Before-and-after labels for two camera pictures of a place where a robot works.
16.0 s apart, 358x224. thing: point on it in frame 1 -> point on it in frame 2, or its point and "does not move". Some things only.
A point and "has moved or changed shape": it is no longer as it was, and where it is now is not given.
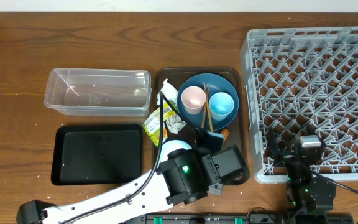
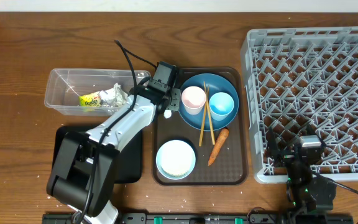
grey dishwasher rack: (324, 79) does not move
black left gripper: (218, 192) -> (176, 106)
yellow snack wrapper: (151, 124) -> (92, 99)
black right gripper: (285, 157) does not move
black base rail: (242, 218) does not move
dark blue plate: (215, 83) does not move
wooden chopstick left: (205, 109) does not move
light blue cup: (221, 104) does not move
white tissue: (174, 124) -> (114, 97)
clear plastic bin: (99, 92) does not move
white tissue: (169, 91) has moved or changed shape
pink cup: (193, 99) does not move
